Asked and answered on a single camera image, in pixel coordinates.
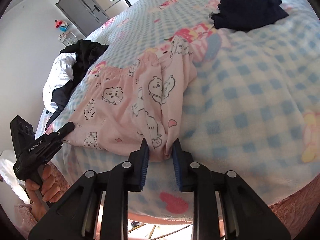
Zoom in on gold metal frame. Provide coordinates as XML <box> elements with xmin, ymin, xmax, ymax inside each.
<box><xmin>147</xmin><ymin>225</ymin><xmax>161</xmax><ymax>240</ymax></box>

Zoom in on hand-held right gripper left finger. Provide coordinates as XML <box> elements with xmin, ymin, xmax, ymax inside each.
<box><xmin>29</xmin><ymin>139</ymin><xmax>150</xmax><ymax>240</ymax></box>

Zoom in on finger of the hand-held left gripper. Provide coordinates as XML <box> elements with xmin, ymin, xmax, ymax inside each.
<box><xmin>51</xmin><ymin>122</ymin><xmax>75</xmax><ymax>141</ymax></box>

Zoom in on white wire rack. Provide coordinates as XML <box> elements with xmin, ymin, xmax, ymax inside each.
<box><xmin>58</xmin><ymin>31</ymin><xmax>77</xmax><ymax>47</ymax></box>

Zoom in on grey door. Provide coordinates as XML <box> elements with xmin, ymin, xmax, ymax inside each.
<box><xmin>55</xmin><ymin>0</ymin><xmax>109</xmax><ymax>38</ymax></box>

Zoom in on person's left hand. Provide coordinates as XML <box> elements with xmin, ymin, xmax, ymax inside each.
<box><xmin>25</xmin><ymin>167</ymin><xmax>63</xmax><ymax>221</ymax></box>

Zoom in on black long garment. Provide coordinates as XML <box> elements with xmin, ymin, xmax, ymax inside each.
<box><xmin>45</xmin><ymin>82</ymin><xmax>74</xmax><ymax>132</ymax></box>

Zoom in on white cloth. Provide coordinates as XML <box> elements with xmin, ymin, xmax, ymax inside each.
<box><xmin>0</xmin><ymin>150</ymin><xmax>30</xmax><ymax>203</ymax></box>

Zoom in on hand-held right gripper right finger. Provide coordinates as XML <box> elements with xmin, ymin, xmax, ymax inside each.
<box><xmin>172</xmin><ymin>139</ymin><xmax>292</xmax><ymax>240</ymax></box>

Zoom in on checked cartoon print blanket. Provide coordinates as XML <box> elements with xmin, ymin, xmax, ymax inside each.
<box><xmin>35</xmin><ymin>0</ymin><xmax>320</xmax><ymax>221</ymax></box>

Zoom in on folded navy garment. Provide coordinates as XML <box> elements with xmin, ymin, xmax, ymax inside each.
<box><xmin>209</xmin><ymin>0</ymin><xmax>289</xmax><ymax>32</ymax></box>

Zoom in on person's left forearm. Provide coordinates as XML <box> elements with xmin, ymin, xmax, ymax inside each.
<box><xmin>14</xmin><ymin>202</ymin><xmax>48</xmax><ymax>232</ymax></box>

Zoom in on white garment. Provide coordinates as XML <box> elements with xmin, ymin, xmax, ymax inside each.
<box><xmin>42</xmin><ymin>52</ymin><xmax>78</xmax><ymax>113</ymax></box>

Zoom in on pink printed pajama pants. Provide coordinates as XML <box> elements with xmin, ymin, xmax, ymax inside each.
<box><xmin>64</xmin><ymin>35</ymin><xmax>198</xmax><ymax>162</ymax></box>

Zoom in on red and blue plush toy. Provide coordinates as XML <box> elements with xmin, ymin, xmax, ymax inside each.
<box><xmin>54</xmin><ymin>20</ymin><xmax>70</xmax><ymax>32</ymax></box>

